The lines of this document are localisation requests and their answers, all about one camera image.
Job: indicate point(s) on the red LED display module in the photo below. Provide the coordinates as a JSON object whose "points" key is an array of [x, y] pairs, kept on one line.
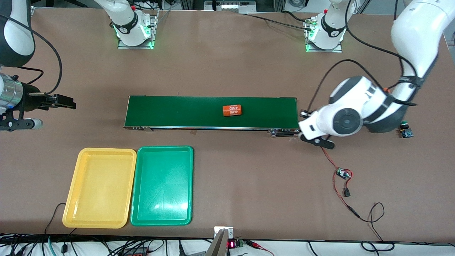
{"points": [[231, 244]]}

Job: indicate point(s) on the orange power strip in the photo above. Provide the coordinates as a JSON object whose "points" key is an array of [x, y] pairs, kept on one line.
{"points": [[137, 253]]}

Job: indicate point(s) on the green plastic tray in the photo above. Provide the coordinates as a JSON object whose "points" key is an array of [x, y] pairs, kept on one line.
{"points": [[161, 192]]}

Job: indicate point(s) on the small metal mounting bracket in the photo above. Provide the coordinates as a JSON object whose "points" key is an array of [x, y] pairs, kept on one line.
{"points": [[229, 232]]}

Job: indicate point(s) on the yellow plastic tray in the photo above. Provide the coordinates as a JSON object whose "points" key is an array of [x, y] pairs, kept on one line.
{"points": [[99, 188]]}

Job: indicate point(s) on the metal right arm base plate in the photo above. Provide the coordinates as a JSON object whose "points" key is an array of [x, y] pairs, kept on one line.
{"points": [[154, 28]]}

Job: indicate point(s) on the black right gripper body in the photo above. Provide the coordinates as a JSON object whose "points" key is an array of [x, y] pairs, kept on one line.
{"points": [[31, 101]]}

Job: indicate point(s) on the short lead with black plug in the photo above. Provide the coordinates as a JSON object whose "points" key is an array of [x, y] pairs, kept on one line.
{"points": [[347, 193]]}

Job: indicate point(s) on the grey camera mount bar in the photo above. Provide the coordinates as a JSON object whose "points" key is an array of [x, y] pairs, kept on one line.
{"points": [[217, 247]]}

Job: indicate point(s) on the red clip lead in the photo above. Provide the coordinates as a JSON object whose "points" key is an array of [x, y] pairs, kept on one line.
{"points": [[254, 244]]}

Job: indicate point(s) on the small green circuit board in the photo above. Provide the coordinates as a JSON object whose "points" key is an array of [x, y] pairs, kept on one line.
{"points": [[343, 173]]}

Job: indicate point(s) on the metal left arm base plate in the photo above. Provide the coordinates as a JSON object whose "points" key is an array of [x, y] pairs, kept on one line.
{"points": [[336, 49]]}

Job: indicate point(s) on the white lit device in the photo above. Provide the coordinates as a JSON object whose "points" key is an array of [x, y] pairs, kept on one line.
{"points": [[234, 6]]}

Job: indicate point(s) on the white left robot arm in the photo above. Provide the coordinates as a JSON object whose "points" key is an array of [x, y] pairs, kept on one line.
{"points": [[416, 21]]}

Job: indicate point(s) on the green conveyor belt unit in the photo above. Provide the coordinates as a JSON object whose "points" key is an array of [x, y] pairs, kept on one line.
{"points": [[177, 112]]}

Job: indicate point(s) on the orange cylinder with white print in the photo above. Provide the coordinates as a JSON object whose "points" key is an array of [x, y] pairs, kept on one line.
{"points": [[232, 110]]}

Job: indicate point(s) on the green push button switch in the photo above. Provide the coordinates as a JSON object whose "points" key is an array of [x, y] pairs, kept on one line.
{"points": [[407, 133]]}

